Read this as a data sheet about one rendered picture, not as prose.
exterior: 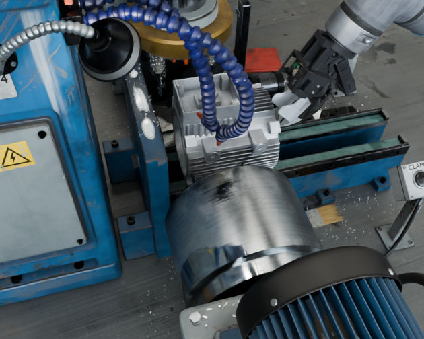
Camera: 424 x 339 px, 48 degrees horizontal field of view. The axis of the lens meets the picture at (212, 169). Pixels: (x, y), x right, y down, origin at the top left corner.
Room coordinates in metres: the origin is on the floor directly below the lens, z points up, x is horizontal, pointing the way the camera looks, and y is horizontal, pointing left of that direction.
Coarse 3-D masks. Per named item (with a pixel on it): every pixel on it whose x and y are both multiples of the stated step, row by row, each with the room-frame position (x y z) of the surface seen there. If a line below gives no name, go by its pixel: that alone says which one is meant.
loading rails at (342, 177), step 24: (312, 120) 0.88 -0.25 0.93; (336, 120) 0.89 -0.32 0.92; (360, 120) 0.90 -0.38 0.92; (384, 120) 0.90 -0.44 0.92; (288, 144) 0.82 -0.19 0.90; (312, 144) 0.84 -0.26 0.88; (336, 144) 0.86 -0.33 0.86; (360, 144) 0.88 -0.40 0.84; (384, 144) 0.82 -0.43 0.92; (408, 144) 0.81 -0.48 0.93; (168, 168) 0.72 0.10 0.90; (288, 168) 0.71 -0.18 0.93; (312, 168) 0.73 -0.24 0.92; (336, 168) 0.75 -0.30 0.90; (360, 168) 0.77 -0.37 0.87; (384, 168) 0.79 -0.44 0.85; (312, 192) 0.73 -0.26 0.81
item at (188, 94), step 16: (176, 80) 0.75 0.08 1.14; (192, 80) 0.76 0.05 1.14; (224, 80) 0.76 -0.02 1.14; (176, 96) 0.71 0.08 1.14; (192, 96) 0.74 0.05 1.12; (224, 96) 0.74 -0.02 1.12; (176, 112) 0.72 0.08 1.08; (192, 112) 0.66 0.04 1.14; (224, 112) 0.68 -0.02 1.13; (192, 128) 0.66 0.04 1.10
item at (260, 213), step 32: (192, 192) 0.47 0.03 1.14; (224, 192) 0.46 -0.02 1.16; (256, 192) 0.46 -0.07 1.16; (288, 192) 0.48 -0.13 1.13; (192, 224) 0.42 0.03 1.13; (224, 224) 0.40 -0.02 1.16; (256, 224) 0.40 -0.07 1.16; (288, 224) 0.41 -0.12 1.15; (192, 256) 0.37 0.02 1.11; (224, 256) 0.35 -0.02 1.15; (256, 256) 0.35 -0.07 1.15; (288, 256) 0.35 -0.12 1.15; (192, 288) 0.32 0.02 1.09; (224, 288) 0.31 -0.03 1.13
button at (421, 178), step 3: (417, 174) 0.59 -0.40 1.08; (420, 174) 0.59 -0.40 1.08; (423, 174) 0.59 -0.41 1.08; (417, 177) 0.58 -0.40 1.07; (420, 177) 0.58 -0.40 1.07; (423, 177) 0.58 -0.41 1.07; (417, 180) 0.58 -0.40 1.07; (420, 180) 0.58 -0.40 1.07; (423, 180) 0.58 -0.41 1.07; (417, 183) 0.57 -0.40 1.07; (420, 183) 0.57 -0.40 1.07; (423, 183) 0.57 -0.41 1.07; (420, 186) 0.57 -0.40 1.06; (423, 186) 0.57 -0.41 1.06
